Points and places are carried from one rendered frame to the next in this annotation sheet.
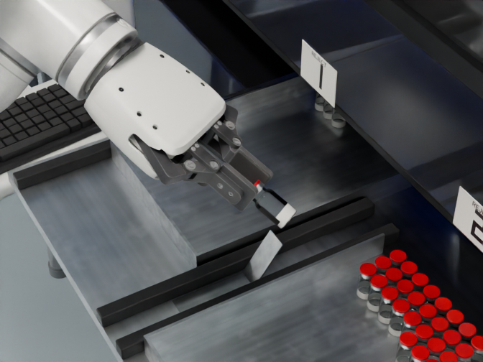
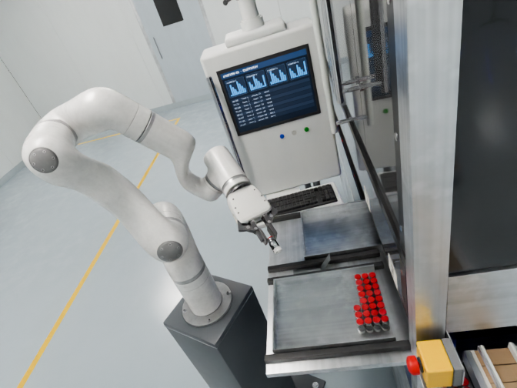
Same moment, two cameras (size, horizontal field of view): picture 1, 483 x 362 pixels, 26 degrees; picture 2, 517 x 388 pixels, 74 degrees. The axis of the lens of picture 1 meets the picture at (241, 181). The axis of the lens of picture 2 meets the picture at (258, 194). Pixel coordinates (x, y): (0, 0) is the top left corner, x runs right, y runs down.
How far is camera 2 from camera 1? 53 cm
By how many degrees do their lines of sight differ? 35
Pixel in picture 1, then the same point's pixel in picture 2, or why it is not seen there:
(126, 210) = (296, 236)
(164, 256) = (299, 254)
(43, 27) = (218, 177)
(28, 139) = (287, 207)
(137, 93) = (238, 201)
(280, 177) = (352, 235)
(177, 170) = (242, 228)
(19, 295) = not seen: hidden behind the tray
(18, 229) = not seen: hidden behind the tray
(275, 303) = (325, 280)
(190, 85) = (259, 200)
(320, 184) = (365, 240)
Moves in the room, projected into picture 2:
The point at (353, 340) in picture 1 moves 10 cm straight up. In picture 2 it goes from (345, 302) to (340, 281)
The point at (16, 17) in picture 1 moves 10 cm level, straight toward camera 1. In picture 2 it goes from (212, 173) to (198, 194)
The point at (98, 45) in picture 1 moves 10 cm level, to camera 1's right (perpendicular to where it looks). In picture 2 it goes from (229, 184) to (258, 188)
